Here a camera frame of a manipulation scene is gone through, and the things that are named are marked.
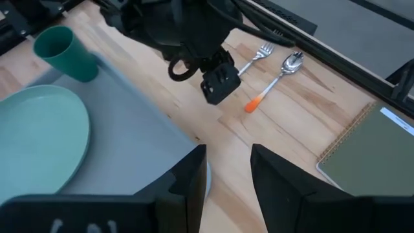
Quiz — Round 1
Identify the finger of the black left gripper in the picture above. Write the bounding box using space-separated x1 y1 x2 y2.
200 67 227 106
217 63 242 98

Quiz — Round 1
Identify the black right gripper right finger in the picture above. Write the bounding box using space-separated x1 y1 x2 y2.
250 144 360 233

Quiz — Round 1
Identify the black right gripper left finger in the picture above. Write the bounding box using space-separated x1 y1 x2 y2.
135 144 208 233

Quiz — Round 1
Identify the silver metal fork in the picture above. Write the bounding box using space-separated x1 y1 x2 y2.
237 41 276 77

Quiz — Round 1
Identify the silver spoon orange handle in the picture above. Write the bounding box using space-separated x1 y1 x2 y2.
244 50 305 114

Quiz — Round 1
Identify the teal plastic cup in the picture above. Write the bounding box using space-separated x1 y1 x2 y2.
33 25 100 83

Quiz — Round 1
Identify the light green plate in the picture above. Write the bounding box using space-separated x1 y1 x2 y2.
0 84 91 205

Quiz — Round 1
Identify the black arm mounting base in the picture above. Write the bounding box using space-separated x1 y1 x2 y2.
0 0 77 56

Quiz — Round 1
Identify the grey plastic tray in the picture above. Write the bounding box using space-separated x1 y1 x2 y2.
27 53 213 198

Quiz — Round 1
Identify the green tray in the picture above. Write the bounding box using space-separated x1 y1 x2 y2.
316 102 414 197

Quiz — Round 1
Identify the black looped cable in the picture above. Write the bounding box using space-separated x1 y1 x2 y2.
167 55 195 82

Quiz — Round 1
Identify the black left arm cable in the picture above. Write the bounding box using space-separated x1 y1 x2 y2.
206 0 296 48

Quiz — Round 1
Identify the black aluminium table frame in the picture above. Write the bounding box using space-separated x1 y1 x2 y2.
239 0 414 119

